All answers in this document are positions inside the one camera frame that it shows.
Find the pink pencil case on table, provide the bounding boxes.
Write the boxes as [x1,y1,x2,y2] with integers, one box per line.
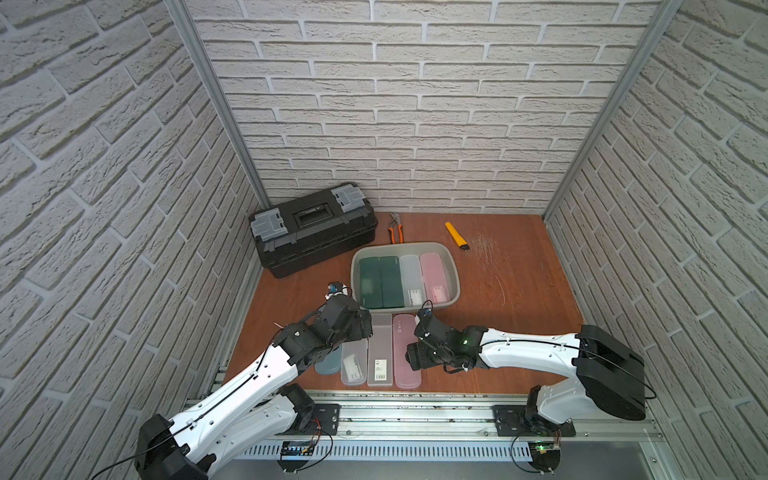
[392,313,422,391]

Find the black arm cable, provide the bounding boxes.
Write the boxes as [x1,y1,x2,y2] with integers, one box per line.
[479,338,658,400]
[89,326,286,480]

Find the dark green pencil case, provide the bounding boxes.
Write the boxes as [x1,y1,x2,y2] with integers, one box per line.
[379,256,404,308]
[359,257,383,309]

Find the aluminium corner post left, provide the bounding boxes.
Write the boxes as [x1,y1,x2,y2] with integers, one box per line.
[165,0,272,208]

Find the clear pencil case with label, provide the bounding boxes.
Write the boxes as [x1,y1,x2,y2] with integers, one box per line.
[341,339,368,386]

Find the clear pencil case with barcode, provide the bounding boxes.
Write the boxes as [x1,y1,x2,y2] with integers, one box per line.
[367,313,394,387]

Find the grey-green storage tray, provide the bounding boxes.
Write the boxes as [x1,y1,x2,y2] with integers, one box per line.
[350,242,461,315]

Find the pink pencil case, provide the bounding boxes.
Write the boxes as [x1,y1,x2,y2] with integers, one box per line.
[392,313,422,391]
[419,252,451,304]

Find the left control circuit board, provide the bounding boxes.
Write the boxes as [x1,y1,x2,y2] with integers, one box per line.
[280,440,317,461]

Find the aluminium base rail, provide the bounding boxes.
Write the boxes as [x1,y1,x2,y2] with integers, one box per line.
[232,390,682,479]

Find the aluminium corner post right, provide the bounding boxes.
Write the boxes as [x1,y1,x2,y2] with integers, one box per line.
[542,0,683,224]

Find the black plastic toolbox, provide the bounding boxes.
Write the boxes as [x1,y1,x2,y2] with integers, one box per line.
[249,183,378,279]

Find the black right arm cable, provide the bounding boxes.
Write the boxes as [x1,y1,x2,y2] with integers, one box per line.
[479,338,658,400]

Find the clear frosted pencil case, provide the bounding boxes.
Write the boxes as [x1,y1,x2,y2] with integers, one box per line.
[399,254,427,308]

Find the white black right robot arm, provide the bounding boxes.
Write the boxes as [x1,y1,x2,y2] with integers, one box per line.
[404,309,655,433]

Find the orange-handled pliers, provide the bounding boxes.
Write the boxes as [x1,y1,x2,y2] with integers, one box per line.
[388,212,405,244]

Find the aluminium corner post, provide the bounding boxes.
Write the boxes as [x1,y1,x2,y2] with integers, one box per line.
[165,0,272,208]
[542,0,683,224]

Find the control circuit board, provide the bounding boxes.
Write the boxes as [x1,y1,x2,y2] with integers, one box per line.
[528,442,561,473]
[280,440,317,461]

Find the blue-grey pencil case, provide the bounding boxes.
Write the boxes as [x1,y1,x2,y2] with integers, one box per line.
[314,347,342,376]

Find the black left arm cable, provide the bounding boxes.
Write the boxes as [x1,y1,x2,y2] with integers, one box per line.
[89,326,286,480]

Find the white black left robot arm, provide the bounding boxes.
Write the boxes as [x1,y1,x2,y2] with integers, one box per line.
[132,292,372,479]

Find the right control circuit board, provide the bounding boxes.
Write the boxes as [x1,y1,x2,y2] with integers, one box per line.
[528,442,561,473]

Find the yellow utility knife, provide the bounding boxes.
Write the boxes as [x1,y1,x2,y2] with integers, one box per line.
[445,222,470,251]

